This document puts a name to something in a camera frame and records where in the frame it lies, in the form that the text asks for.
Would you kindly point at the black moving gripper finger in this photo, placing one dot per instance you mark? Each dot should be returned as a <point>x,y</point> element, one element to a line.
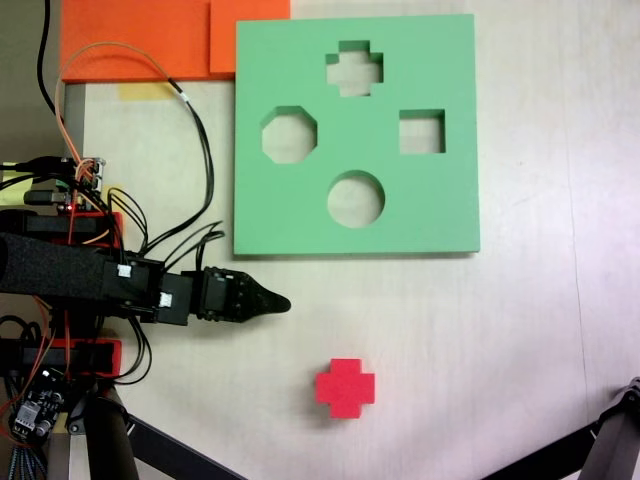
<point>267,301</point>

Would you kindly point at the red cross columnar block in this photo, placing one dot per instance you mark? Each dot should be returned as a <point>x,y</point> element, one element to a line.
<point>345,387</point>

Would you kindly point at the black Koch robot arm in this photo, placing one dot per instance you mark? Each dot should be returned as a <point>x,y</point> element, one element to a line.
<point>60,270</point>

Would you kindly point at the large orange foam block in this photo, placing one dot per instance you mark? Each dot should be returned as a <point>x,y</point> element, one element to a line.
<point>135,20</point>

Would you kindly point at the green shape sorter board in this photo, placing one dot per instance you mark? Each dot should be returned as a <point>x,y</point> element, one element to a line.
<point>280,225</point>

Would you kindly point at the red base clamp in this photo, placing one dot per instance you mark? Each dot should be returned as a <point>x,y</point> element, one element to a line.
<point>116,225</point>
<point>116,357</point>

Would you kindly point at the black round tripod leg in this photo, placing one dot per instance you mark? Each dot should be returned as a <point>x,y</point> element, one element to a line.
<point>107,440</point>

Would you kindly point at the black USB plug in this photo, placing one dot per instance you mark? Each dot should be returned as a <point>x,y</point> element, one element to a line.
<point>45,196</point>

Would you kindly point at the small black circuit board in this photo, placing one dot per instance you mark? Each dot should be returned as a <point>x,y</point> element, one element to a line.
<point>35,405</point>

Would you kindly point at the yellow tape strip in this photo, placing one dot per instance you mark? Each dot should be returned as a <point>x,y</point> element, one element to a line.
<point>145,92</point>

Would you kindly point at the grey notched tripod leg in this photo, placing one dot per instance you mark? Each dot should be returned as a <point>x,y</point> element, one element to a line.
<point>620,430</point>

